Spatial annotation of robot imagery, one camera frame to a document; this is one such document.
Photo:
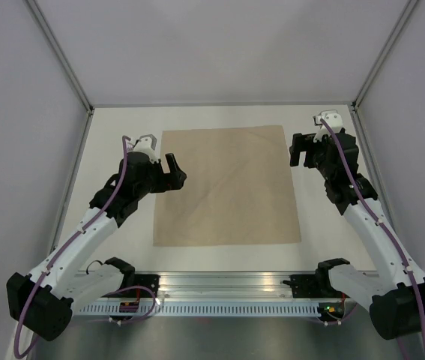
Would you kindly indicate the white slotted cable duct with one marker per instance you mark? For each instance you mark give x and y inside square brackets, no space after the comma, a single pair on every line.
[203,309]

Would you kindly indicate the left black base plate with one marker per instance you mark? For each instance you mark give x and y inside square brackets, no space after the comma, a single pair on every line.
[149,281]

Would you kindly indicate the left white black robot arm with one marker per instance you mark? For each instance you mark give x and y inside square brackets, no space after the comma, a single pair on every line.
[45,299]

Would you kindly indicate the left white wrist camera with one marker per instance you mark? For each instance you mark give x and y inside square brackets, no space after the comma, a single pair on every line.
[146,144]

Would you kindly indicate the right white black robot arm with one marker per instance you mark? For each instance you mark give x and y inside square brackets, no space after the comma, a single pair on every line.
[396,301]

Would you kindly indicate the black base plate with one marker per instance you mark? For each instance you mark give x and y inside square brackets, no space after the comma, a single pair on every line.
[304,286]
[149,281]

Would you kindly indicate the right aluminium frame post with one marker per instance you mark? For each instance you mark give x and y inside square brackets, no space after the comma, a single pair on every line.
[392,40]

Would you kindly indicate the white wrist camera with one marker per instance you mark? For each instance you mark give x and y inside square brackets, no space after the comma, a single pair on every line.
[330,117]
[146,144]

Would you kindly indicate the aluminium frame post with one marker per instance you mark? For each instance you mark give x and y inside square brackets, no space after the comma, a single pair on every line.
[46,30]
[392,40]

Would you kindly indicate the aluminium mounting rail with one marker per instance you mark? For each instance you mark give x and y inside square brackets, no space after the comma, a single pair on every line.
[224,286]

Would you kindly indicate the left aluminium frame post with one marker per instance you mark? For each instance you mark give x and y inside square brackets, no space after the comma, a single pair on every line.
[46,30]

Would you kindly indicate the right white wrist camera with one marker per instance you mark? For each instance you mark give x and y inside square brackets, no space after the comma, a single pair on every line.
[330,117]

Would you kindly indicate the beige cloth napkin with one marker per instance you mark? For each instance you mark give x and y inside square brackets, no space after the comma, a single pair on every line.
[239,189]

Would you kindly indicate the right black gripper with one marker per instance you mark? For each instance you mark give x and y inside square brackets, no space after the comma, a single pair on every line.
[304,143]

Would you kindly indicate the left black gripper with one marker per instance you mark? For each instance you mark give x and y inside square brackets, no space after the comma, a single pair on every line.
[172,181]

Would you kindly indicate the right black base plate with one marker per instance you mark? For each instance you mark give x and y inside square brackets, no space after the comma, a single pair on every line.
[304,286]

